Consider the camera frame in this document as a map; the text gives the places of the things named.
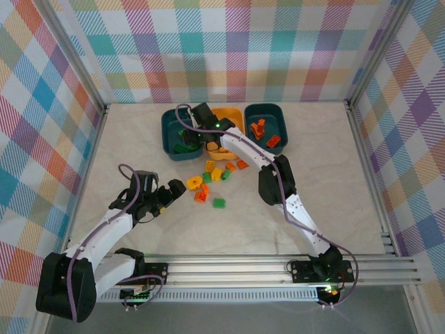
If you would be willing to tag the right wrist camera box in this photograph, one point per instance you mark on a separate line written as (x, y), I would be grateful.
(202, 112)

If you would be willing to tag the yellow round-holed lego piece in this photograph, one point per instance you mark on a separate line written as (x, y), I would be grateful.
(192, 183)

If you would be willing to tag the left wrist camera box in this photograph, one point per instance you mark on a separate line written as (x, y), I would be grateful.
(146, 179)

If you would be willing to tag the orange curved lego brick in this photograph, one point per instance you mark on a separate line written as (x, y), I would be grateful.
(230, 167)

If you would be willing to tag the orange sloped lego piece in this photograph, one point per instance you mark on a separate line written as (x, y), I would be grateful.
(258, 133)

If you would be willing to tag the yellow plastic container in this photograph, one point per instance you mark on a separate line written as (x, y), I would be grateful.
(234, 118)

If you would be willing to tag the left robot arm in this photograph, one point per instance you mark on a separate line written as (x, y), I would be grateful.
(104, 229)

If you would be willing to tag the long green lego brick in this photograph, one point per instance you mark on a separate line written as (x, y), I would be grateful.
(180, 149)
(193, 147)

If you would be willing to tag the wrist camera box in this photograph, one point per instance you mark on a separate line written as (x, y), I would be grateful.
(202, 112)
(146, 179)

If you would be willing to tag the plaid fabric panel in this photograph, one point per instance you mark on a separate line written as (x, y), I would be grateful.
(417, 139)
(226, 45)
(28, 121)

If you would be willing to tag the orange six-stud lego brick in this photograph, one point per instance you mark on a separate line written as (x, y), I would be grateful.
(242, 164)

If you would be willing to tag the teal plastic container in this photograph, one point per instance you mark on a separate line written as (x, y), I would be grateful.
(274, 118)
(170, 121)

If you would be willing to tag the aluminium frame post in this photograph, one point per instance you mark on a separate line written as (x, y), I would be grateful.
(74, 59)
(379, 52)

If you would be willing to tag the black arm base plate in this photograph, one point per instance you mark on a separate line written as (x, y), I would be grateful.
(302, 271)
(156, 273)

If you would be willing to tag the aluminium frame rail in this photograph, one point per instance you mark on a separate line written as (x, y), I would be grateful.
(95, 142)
(365, 160)

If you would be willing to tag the small electronics board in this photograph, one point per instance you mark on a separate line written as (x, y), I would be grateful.
(330, 291)
(137, 297)

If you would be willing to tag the aluminium mounting rail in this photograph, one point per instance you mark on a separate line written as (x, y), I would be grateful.
(226, 273)

